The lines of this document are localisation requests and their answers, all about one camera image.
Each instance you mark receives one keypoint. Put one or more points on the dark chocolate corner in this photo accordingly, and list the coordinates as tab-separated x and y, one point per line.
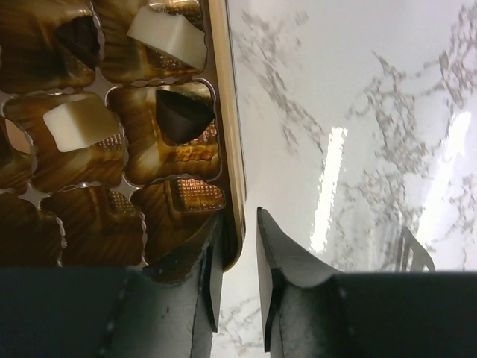
181	118

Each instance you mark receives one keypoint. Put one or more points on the gold chocolate box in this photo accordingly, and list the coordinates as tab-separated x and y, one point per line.
132	198

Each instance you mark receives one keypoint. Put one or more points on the dark fluted round chocolate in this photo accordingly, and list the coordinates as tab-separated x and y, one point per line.
80	38

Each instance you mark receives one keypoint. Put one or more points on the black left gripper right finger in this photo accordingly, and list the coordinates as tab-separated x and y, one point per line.
310	309

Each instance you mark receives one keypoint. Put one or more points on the white rectangular chocolate bar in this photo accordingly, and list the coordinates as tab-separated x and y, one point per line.
80	124

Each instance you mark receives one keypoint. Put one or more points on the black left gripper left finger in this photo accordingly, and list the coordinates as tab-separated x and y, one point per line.
167	309

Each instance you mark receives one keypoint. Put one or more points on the steel slotted tongs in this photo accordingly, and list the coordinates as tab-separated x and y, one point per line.
411	255

